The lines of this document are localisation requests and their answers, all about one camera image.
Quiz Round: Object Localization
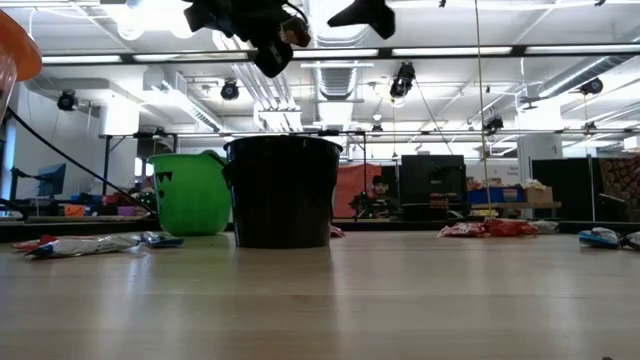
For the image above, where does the person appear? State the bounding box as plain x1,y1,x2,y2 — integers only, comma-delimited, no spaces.
367,174,401,219

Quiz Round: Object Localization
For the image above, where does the wooden background table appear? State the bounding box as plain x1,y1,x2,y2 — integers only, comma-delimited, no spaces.
469,200,562,221

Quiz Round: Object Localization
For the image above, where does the silver ventilation duct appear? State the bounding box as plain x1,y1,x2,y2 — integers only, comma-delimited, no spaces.
537,53,640,99

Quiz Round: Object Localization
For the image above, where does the black office chair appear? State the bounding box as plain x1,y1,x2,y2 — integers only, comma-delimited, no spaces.
597,192,632,223

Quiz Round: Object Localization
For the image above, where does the brown patterned panel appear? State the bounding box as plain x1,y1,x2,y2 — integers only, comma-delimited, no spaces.
598,157,640,221

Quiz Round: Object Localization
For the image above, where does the orange cloth panel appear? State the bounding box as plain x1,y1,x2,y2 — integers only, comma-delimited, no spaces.
333,163,384,219

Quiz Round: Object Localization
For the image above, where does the blue storage bin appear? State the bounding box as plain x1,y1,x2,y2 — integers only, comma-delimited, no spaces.
467,187,526,205

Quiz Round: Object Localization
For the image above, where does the green plastic bucket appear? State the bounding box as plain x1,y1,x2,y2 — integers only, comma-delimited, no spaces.
146,149,234,238

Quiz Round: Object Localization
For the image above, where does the cardboard box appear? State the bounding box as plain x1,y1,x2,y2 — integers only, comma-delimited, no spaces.
524,184,555,205

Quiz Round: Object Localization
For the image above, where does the black beam with light strips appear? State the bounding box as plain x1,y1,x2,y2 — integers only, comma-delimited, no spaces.
0,43,640,66

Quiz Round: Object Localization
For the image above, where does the ribbed grey ceiling duct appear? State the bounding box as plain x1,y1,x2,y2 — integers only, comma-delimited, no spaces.
314,59,361,101

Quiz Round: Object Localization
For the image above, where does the black partition wall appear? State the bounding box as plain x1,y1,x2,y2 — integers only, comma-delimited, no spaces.
530,157,601,222

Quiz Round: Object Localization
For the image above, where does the large black cabinet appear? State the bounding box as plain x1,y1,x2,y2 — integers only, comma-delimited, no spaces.
399,154,469,221

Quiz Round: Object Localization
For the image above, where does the black background rack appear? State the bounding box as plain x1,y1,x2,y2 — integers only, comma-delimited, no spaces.
98,130,179,201

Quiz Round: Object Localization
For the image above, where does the orange plastic bucket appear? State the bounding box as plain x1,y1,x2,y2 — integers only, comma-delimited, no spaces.
0,8,44,124

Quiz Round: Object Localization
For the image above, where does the black plastic bucket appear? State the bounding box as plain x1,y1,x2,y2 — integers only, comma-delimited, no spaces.
221,134,345,250

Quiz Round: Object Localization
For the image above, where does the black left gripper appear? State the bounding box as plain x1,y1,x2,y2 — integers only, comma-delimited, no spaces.
182,0,301,79

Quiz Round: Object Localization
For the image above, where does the computer monitor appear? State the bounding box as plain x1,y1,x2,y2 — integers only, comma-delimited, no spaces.
35,162,68,199

